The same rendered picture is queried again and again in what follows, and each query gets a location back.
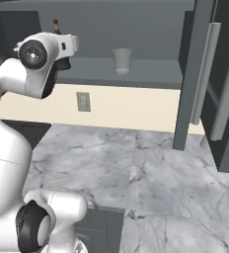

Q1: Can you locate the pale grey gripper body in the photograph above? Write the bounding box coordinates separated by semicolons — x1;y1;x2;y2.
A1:
55;56;72;71

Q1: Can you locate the dark liquor bottle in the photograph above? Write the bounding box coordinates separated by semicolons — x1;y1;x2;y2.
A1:
52;19;62;36

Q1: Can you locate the clear glass cup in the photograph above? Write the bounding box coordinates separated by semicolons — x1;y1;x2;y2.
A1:
112;47;134;75

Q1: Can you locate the grey base cabinet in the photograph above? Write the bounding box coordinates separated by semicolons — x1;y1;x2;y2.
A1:
74;205;125;253

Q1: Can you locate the black hob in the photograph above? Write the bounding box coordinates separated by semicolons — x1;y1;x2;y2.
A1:
0;119;52;151

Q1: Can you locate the grey wall outlet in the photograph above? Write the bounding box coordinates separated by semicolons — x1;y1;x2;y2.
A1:
75;91;92;113

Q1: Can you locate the grey open wall cabinet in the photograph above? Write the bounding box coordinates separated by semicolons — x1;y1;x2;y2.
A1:
0;0;196;91

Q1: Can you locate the silver fridge handle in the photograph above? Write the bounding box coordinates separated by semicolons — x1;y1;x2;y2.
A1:
209;27;229;142
189;22;222;126

